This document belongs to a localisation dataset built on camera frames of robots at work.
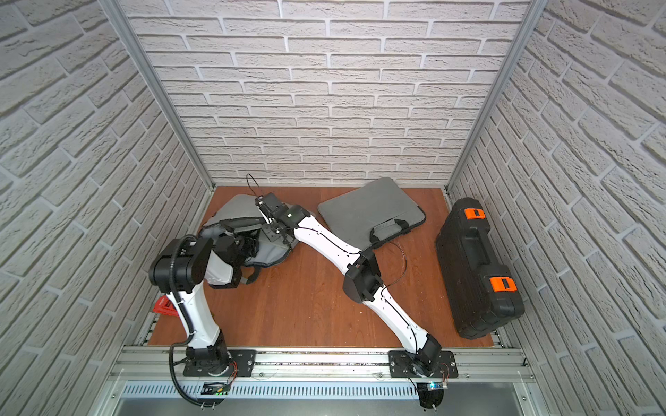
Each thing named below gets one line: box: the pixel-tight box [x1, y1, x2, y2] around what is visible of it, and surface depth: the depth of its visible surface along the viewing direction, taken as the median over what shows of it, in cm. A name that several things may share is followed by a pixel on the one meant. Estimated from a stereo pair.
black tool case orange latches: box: [435, 197, 525, 339], surface depth 71 cm
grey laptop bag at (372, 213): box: [317, 176, 427, 250], surface depth 109 cm
